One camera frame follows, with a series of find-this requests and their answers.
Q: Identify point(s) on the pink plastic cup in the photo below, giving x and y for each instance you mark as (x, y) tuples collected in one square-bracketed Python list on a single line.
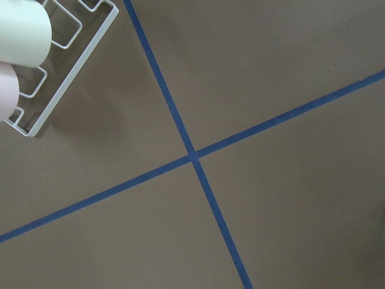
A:
[(9, 91)]

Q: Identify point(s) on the white plastic cup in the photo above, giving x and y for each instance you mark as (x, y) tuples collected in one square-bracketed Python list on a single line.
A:
[(26, 33)]

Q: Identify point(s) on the white wire cup rack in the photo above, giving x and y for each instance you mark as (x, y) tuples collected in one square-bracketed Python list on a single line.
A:
[(77, 28)]

